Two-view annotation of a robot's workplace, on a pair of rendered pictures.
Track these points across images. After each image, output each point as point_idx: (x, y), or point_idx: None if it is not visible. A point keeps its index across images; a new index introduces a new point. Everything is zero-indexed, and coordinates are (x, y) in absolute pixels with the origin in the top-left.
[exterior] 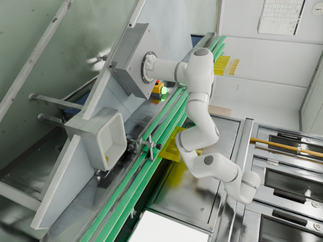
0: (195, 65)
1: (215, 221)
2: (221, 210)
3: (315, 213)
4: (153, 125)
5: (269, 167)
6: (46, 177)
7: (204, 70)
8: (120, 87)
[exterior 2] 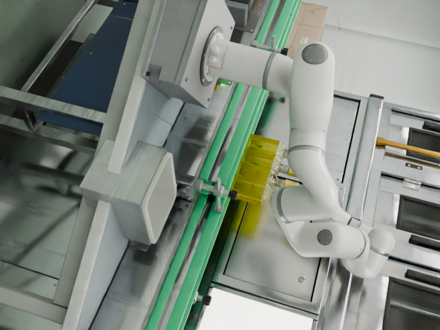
0: (307, 88)
1: (322, 297)
2: (330, 277)
3: None
4: (215, 146)
5: (405, 194)
6: (25, 238)
7: (323, 99)
8: (158, 93)
